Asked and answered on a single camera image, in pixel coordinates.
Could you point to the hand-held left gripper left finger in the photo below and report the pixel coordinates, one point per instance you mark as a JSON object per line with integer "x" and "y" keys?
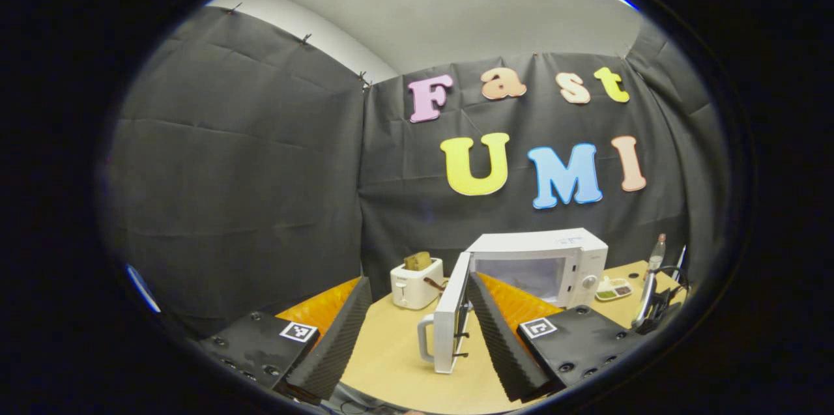
{"x": 335, "y": 343}

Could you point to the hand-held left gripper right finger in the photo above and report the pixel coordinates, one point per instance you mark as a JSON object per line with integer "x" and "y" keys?
{"x": 502, "y": 343}

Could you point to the white microwave oven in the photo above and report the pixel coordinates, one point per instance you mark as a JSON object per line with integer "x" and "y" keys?
{"x": 560, "y": 249}

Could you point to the white divided dish with beans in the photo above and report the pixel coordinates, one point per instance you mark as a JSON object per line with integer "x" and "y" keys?
{"x": 612, "y": 289}

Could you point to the clear bottle with red label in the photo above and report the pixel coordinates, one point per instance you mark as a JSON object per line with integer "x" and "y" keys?
{"x": 657, "y": 255}

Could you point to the brown wooden spoon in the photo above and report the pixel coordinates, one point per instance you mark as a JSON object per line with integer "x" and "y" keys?
{"x": 435, "y": 284}

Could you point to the white toaster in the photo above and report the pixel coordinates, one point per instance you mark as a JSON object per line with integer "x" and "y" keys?
{"x": 410, "y": 288}

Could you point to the brown bread slice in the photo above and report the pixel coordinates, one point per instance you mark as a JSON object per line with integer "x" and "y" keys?
{"x": 417, "y": 261}

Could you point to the black backdrop cloth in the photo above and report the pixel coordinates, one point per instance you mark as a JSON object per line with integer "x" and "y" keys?
{"x": 228, "y": 174}

